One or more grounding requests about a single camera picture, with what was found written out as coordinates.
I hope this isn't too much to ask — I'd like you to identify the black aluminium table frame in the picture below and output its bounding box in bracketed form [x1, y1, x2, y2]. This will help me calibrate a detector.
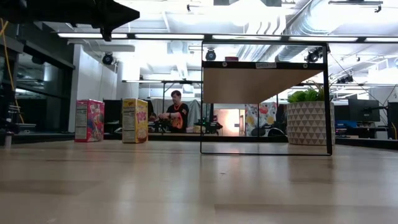
[0, 132, 398, 151]

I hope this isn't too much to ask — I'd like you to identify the yellow cable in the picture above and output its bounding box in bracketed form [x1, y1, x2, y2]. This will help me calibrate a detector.
[0, 18, 25, 124]

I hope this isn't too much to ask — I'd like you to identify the black background table frame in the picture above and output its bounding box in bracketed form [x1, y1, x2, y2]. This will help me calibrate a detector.
[121, 79, 203, 134]

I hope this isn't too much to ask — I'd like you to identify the black computer monitor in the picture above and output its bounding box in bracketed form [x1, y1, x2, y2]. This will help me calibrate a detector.
[387, 101, 398, 140]
[348, 98, 381, 123]

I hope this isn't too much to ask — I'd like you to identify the yellow Pops cereal box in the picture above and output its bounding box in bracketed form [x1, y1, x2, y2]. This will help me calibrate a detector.
[121, 98, 149, 144]

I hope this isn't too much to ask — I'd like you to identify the long ceiling light bar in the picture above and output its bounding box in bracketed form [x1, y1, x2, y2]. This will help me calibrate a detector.
[57, 32, 398, 44]

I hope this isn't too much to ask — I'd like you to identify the person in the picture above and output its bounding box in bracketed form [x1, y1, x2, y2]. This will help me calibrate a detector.
[156, 90, 190, 134]

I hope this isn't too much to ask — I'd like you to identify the red Froot Loops cereal box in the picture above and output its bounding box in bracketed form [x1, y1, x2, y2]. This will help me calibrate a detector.
[74, 98, 105, 143]

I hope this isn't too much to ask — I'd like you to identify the colourful patterned cloth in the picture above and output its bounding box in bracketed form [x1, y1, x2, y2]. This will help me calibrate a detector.
[244, 101, 278, 137]

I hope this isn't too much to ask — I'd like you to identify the succulent in white patterned pot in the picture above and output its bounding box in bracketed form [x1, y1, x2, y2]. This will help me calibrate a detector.
[286, 81, 336, 146]

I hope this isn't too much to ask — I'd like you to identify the wooden shelf with black frame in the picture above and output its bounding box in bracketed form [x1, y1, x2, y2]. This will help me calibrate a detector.
[200, 40, 333, 156]

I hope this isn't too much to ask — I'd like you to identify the blue box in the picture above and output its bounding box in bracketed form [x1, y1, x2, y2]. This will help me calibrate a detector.
[335, 120, 358, 129]

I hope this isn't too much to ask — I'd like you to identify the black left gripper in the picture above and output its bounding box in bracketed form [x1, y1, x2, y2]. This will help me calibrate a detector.
[93, 0, 141, 42]

